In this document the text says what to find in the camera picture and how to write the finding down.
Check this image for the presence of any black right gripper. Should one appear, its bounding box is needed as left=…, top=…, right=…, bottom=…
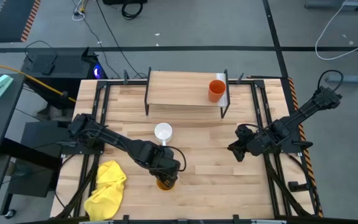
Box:
left=227, top=123, right=276, bottom=162

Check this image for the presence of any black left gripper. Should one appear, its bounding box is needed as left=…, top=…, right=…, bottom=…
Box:
left=150, top=152, right=181, bottom=188

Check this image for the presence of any yellow-orange plastic cup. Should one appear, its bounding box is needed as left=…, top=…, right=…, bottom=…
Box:
left=156, top=179, right=177, bottom=192

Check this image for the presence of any white ceramic mug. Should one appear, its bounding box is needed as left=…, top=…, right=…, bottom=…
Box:
left=154, top=122, right=173, bottom=147

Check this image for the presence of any red-orange plastic cup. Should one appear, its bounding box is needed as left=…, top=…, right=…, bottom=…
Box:
left=208, top=79, right=227, bottom=103

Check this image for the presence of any yellow cloth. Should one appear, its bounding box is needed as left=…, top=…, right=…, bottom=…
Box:
left=84, top=160, right=127, bottom=222

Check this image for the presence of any orange black striped edge strip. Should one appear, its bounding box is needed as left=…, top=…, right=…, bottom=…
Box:
left=287, top=77, right=324, bottom=218

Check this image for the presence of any black rolling stand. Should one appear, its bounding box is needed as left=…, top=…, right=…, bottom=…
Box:
left=0, top=120, right=74, bottom=218

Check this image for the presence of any black computer tower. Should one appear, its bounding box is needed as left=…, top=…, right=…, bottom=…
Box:
left=21, top=46, right=108, bottom=110

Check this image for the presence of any grey floor plate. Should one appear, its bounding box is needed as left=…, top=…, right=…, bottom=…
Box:
left=304, top=0, right=358, bottom=12

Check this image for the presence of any black power adapter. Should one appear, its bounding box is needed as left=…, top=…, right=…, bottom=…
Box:
left=39, top=55, right=57, bottom=76

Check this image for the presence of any black box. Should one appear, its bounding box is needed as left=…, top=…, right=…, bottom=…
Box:
left=102, top=0, right=149, bottom=6

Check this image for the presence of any mint green stapler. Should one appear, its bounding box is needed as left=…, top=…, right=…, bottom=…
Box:
left=0, top=74, right=14, bottom=99

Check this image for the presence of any black mat with orange stripes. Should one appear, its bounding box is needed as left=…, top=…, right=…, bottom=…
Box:
left=0, top=0, right=42, bottom=44

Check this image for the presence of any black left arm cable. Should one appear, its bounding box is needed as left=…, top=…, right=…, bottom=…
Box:
left=163, top=145, right=187, bottom=172

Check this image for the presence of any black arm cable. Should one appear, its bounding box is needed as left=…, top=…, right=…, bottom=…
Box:
left=163, top=145, right=187, bottom=172
left=318, top=69, right=344, bottom=93

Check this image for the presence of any black clamp handle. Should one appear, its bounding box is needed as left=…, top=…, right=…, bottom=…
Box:
left=288, top=181, right=311, bottom=192

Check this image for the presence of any wooden shelf with black frame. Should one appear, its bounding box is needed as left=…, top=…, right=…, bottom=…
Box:
left=144, top=67, right=231, bottom=119

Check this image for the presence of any black metal table frame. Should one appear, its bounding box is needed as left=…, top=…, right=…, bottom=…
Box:
left=56, top=73, right=323, bottom=224

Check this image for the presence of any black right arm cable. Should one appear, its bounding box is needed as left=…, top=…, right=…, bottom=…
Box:
left=318, top=69, right=344, bottom=93

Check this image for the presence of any white floor cable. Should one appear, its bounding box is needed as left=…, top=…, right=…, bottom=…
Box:
left=314, top=0, right=358, bottom=61

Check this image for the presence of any long black floor cable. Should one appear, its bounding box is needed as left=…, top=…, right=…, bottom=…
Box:
left=95, top=0, right=147, bottom=79

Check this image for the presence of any yellow floor cable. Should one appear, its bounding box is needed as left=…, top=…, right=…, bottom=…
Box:
left=0, top=59, right=77, bottom=103

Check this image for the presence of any coiled black cable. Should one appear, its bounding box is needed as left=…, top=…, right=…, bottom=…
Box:
left=121, top=1, right=144, bottom=21

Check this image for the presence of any white cable bundle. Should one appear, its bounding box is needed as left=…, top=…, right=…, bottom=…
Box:
left=71, top=0, right=88, bottom=22

